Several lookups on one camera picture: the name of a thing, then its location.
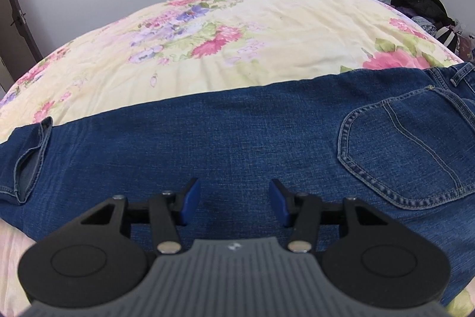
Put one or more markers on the purple patterned bag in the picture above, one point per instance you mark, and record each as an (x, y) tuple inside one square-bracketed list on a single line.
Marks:
[(467, 46)]

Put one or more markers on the pile of clothes and bags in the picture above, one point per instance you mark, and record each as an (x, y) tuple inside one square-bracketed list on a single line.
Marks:
[(419, 3)]

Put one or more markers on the blue denim pants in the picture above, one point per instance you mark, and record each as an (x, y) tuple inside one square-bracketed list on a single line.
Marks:
[(237, 138)]

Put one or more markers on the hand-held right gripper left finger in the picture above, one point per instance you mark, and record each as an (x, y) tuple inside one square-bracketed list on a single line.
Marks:
[(189, 202)]

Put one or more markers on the floral bedspread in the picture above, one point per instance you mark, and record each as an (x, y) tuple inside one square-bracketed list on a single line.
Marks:
[(278, 27)]

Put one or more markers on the blue patterned cloth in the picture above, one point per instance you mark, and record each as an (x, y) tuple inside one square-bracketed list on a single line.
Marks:
[(423, 25)]

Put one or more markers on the black and white striped bag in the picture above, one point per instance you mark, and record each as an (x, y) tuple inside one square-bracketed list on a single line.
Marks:
[(447, 36)]

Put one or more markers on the dark door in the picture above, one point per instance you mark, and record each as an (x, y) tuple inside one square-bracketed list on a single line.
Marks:
[(15, 42)]

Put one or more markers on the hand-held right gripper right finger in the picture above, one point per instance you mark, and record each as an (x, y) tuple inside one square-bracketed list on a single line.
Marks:
[(278, 203)]

